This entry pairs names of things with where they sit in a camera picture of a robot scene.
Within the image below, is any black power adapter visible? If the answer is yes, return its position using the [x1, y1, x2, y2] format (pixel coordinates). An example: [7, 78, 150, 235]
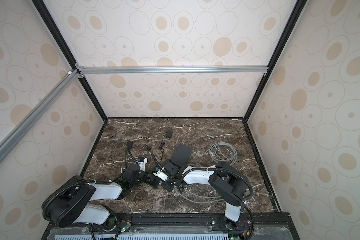
[166, 130, 173, 139]
[126, 141, 134, 149]

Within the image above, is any grey ethernet cable bundle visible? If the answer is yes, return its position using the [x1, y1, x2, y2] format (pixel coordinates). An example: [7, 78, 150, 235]
[200, 140, 238, 166]

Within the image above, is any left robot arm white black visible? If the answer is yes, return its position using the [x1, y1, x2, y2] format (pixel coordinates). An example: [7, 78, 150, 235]
[42, 141, 160, 228]

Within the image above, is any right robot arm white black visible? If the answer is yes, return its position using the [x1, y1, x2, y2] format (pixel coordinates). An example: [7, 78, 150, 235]
[154, 162, 254, 223]

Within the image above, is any small circuit board with LEDs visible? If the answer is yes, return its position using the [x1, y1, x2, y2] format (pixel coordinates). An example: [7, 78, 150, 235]
[115, 220, 132, 237]

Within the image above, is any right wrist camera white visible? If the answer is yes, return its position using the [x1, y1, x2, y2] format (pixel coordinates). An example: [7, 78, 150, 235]
[153, 170, 169, 182]

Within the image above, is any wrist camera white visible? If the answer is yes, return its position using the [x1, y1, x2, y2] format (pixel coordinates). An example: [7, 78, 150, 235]
[153, 170, 169, 182]
[136, 157, 148, 172]

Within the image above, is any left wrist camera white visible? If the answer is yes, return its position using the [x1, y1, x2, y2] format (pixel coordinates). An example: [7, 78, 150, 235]
[136, 157, 148, 172]

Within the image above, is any square dark grey switch box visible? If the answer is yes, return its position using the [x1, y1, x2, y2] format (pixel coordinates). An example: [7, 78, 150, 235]
[170, 144, 193, 167]

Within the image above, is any horizontal aluminium rail back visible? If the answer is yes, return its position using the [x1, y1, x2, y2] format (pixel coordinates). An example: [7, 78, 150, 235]
[71, 66, 268, 76]

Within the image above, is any diagonal aluminium rail left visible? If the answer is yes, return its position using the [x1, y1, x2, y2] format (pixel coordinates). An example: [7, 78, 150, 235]
[0, 69, 79, 164]

